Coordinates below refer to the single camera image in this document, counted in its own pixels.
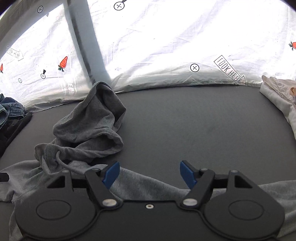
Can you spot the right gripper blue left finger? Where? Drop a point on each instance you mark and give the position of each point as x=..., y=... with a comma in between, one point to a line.
x=100, y=181

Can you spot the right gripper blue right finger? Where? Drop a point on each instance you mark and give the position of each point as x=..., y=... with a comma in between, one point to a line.
x=200, y=183

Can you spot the grey zip hoodie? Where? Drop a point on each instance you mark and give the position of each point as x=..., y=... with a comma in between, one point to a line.
x=233, y=131

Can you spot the black garment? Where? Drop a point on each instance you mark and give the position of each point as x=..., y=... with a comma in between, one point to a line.
x=11, y=129

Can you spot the blue denim garment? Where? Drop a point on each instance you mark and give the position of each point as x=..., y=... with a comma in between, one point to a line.
x=10, y=110

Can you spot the cream white folded garment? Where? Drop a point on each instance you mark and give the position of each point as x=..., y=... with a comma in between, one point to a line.
x=281, y=92

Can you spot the white printed carrot curtain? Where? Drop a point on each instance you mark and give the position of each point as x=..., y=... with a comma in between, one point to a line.
x=57, y=50

